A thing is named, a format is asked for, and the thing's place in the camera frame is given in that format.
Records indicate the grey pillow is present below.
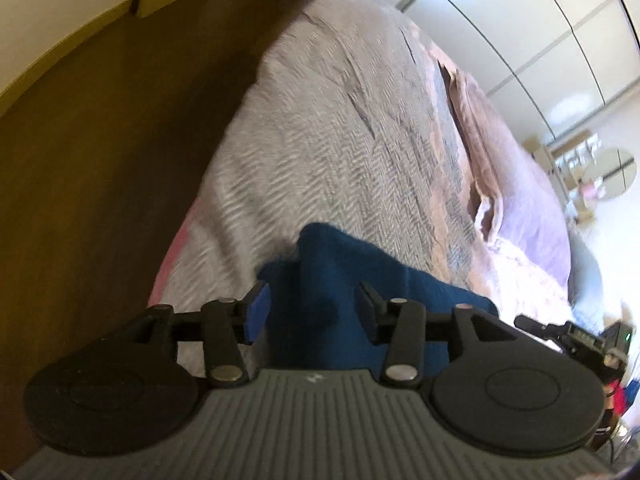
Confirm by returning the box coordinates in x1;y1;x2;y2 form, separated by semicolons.
567;230;606;328

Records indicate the red garment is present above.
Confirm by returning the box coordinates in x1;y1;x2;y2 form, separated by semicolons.
605;380;629;413

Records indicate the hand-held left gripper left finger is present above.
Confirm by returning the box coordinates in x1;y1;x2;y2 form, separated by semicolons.
117;280;271;388

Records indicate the blue turtleneck sweater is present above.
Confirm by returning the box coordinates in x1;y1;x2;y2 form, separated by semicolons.
257;222;501;373

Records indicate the bed with patterned bedspread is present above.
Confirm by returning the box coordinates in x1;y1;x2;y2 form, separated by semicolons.
147;0;573;378

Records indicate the white wardrobe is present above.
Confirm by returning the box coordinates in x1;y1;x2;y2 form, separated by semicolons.
360;0;640;146

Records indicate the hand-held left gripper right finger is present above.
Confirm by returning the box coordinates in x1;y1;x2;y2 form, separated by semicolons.
357;281;518;388

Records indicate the purple pillow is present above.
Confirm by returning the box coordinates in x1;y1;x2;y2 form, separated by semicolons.
450;67;573;286

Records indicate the pink floral bed sheet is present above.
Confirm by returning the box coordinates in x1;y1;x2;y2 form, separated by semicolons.
147;195;213;311

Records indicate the cream dressing table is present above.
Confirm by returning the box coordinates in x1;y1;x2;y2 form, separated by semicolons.
532;130;608;223

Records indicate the round mirror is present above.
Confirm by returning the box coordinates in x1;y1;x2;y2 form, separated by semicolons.
582;147;638;202

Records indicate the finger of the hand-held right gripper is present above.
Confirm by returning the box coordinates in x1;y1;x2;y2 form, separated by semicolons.
514;314;567;342

